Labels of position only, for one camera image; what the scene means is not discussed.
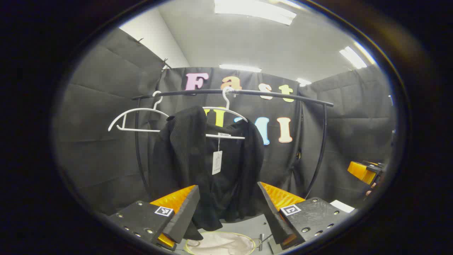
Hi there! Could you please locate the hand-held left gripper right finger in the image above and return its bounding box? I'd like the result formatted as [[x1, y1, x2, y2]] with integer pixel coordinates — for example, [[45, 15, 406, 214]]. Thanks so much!
[[257, 181, 355, 250]]

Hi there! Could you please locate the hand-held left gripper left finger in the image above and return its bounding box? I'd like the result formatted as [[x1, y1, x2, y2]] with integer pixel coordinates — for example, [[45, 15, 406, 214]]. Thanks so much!
[[108, 184, 201, 250]]

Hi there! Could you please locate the white round laundry hamper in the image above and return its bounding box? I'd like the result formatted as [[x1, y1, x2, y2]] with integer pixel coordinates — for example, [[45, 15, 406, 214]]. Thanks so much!
[[183, 231, 256, 255]]

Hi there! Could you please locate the black knitted garment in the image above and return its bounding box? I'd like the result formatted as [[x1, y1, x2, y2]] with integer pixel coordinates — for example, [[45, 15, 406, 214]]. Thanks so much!
[[149, 106, 265, 240]]

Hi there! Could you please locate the white clothes hanger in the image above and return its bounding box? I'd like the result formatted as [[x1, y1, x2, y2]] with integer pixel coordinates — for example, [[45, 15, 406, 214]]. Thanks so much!
[[202, 87, 248, 140], [108, 91, 170, 134]]

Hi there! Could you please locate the white paper sheet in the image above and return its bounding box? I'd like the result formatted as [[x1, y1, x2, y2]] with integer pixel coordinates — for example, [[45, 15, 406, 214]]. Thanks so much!
[[330, 199, 355, 214]]

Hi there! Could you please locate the white garment price tag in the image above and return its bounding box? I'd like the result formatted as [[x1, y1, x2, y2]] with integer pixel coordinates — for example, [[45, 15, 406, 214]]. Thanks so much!
[[212, 151, 223, 176]]

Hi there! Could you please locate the black backdrop cloth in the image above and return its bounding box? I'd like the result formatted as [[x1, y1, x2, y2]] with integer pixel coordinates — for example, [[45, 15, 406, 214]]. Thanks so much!
[[53, 28, 397, 216]]

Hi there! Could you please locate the large ceiling light panel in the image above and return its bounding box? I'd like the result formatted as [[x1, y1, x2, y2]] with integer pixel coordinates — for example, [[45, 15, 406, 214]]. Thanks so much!
[[214, 0, 297, 26]]

